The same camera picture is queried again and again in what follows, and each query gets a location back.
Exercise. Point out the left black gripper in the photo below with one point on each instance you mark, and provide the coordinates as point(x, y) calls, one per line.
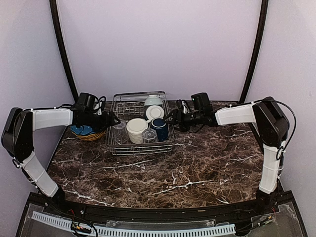
point(106, 123)

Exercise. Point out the left black frame post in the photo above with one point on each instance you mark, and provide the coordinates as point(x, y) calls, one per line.
point(62, 49)

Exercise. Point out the dark blue mug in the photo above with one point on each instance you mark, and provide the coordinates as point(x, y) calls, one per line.
point(161, 128)

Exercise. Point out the wire metal dish rack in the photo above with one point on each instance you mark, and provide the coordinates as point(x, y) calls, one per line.
point(127, 106)

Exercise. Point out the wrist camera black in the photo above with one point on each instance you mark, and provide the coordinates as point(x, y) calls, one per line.
point(89, 103)
point(201, 102)

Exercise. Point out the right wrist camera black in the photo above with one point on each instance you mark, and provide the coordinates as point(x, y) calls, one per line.
point(201, 102)

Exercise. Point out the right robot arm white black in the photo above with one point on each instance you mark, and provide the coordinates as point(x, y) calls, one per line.
point(271, 122)

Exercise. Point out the white saucer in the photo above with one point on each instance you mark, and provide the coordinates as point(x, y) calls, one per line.
point(154, 111)

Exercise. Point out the clear glass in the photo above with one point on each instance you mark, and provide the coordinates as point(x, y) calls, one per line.
point(120, 133)
point(150, 136)

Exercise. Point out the pale green bowl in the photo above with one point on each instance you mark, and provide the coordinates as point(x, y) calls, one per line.
point(153, 99)

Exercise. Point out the black frame post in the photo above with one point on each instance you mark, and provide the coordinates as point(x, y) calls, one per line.
point(255, 51)
point(62, 49)

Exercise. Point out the black front rail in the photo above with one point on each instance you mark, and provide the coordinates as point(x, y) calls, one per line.
point(100, 214)

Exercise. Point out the cream ribbed cup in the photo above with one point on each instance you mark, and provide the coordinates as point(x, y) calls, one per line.
point(135, 127)

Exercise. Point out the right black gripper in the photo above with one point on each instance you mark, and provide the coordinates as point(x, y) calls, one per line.
point(180, 120)

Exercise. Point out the white right gripper bracket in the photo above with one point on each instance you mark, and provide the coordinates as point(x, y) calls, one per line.
point(185, 107)

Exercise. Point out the right black frame post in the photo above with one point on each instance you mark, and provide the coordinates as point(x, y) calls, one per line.
point(255, 51)

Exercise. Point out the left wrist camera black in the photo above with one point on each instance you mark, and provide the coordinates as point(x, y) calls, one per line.
point(89, 103)

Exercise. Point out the yellow dotted scalloped plate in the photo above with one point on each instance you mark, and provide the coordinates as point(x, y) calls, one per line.
point(91, 137)

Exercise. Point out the blue dotted plate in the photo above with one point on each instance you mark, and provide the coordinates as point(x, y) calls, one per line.
point(83, 130)

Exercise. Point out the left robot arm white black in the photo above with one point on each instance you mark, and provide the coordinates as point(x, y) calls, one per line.
point(19, 139)

